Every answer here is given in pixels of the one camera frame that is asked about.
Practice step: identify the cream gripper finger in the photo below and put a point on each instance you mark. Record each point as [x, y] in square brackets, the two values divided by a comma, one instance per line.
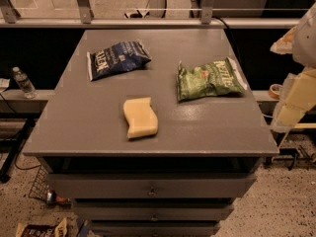
[297, 97]

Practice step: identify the yellow sponge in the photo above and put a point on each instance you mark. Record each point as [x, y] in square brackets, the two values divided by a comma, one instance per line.
[141, 119]

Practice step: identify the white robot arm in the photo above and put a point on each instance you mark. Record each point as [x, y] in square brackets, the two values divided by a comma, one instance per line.
[300, 41]

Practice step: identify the green Kettle chip bag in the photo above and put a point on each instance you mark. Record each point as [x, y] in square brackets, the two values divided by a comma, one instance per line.
[216, 78]

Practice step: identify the blue chip bag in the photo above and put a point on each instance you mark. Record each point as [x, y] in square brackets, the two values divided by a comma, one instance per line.
[121, 57]

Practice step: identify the brown snack bag on floor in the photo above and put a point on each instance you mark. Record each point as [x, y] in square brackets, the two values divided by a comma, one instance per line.
[33, 230]

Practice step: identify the roll of tape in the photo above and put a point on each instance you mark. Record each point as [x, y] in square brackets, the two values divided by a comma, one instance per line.
[274, 91]

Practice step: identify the grey drawer cabinet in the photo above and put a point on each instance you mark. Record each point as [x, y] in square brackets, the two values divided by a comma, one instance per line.
[182, 180]

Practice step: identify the clear water bottle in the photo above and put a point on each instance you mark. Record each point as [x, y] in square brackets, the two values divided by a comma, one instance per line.
[24, 82]

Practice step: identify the wire basket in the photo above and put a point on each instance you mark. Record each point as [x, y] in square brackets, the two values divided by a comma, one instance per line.
[39, 188]

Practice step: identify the metal railing frame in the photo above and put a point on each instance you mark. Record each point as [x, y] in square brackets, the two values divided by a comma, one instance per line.
[105, 14]

